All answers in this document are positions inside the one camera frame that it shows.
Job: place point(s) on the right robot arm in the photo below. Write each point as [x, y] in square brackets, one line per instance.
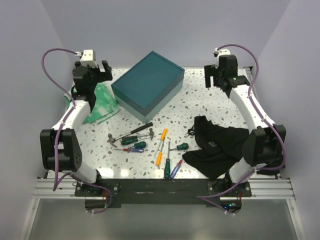
[265, 141]

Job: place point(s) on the large black-handled hammer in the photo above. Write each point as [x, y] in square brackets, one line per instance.
[112, 140]

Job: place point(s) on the green white cloth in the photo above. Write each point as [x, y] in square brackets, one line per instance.
[105, 106]

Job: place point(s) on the blue red screwdriver front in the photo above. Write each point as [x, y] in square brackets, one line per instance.
[175, 169]

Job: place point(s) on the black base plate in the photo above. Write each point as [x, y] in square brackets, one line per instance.
[158, 191]

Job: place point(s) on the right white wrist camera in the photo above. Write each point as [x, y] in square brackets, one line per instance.
[221, 52]

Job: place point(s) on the teal drawer box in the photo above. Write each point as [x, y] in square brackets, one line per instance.
[148, 86]

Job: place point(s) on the small claw hammer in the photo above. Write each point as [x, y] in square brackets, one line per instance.
[148, 135]

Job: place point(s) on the green long screwdriver front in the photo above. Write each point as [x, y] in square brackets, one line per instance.
[167, 168]

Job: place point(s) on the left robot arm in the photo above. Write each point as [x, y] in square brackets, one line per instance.
[60, 149]

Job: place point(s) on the black cloth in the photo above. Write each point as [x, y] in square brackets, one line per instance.
[220, 147]

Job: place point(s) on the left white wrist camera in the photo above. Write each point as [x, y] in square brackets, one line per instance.
[88, 58]

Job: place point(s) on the yellow screwdriver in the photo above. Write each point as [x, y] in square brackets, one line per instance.
[163, 135]
[159, 157]

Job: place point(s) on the green stubby screwdriver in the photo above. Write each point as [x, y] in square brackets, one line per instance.
[140, 145]
[181, 147]

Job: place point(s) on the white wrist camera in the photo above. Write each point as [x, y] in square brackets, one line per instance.
[221, 52]
[88, 58]

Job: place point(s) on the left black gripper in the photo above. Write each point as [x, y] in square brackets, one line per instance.
[103, 76]

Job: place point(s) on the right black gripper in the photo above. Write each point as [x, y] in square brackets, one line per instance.
[211, 70]

